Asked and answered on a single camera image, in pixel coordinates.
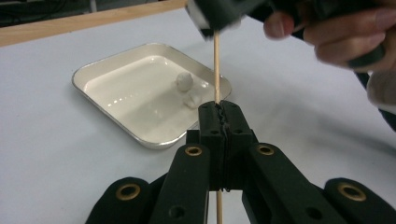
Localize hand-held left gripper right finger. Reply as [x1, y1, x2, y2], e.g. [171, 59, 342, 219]
[223, 101, 259, 191]

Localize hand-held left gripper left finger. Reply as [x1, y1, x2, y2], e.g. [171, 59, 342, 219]
[186, 101, 226, 191]

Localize wooden skewer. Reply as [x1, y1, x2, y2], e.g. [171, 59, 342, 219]
[212, 30, 225, 224]

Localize white enamel tray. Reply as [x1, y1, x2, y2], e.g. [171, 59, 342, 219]
[71, 42, 233, 150]

